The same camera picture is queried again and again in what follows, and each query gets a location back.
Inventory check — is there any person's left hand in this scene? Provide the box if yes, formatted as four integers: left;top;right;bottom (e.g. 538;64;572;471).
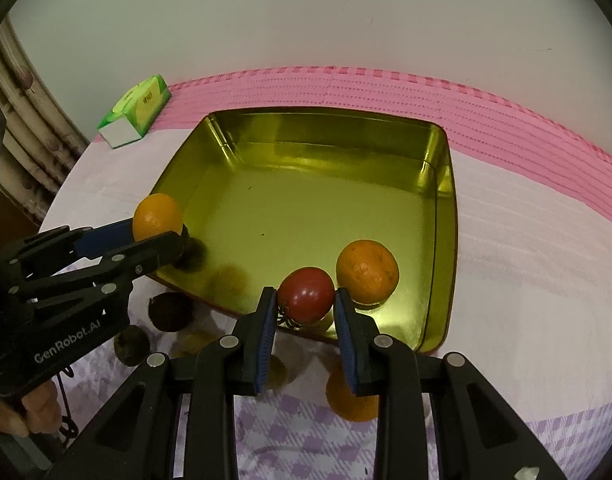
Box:
0;379;63;437

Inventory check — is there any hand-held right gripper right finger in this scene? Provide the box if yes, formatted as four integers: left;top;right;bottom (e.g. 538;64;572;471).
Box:
333;287;569;480

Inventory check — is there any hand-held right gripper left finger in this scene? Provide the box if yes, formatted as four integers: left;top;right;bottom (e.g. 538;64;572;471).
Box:
46;286;279;480

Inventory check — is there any black cord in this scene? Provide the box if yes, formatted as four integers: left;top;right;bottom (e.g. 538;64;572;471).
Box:
56;367;80;445

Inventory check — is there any red tomato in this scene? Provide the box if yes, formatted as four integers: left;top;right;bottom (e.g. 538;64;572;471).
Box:
277;267;336;328

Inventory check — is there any pink striped blanket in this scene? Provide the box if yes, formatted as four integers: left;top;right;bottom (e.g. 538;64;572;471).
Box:
88;65;612;233

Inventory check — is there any green tissue pack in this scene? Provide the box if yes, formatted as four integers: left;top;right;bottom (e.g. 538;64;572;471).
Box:
97;74;173;150

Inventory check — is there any dark maroon round fruit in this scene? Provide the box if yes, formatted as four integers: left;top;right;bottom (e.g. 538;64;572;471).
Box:
148;292;194;333

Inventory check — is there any large orange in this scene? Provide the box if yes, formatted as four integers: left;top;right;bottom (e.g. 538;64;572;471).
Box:
335;240;400;305
326;362;382;422

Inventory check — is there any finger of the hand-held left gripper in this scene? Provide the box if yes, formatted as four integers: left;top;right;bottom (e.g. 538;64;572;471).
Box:
10;230;190;308
8;219;138;275

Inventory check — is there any dark brown round fruit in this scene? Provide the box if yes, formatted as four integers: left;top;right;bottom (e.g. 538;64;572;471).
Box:
113;325;152;366

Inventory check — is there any small orange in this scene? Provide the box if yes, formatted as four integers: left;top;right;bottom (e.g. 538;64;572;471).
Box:
132;193;184;242

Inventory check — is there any beige ribbed wooden frame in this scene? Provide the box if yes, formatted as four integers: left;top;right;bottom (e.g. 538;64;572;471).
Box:
0;15;89;226

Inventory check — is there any maroon tin box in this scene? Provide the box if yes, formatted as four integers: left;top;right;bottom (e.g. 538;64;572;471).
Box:
148;107;459;357

